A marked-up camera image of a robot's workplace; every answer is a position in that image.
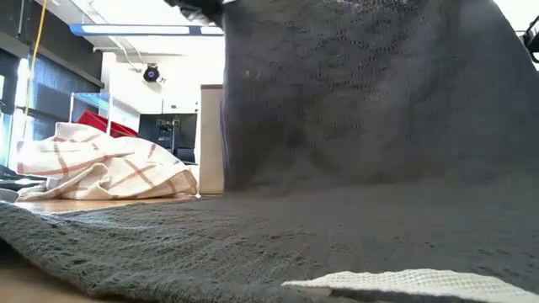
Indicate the white red-checked towel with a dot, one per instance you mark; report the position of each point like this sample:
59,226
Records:
84,168

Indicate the beige fabric storage box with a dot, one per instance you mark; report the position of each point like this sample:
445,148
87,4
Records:
210,139

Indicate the black monitor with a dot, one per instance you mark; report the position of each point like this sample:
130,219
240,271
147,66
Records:
147,139

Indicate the red plastic shelf bin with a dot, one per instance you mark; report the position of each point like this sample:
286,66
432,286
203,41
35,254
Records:
90,118

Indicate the white waffle cloth piece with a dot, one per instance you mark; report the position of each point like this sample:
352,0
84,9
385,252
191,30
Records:
421,284

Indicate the ceiling light rail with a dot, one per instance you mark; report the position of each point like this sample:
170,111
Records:
135,29

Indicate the black round ceiling camera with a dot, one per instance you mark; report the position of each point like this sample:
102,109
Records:
151,73

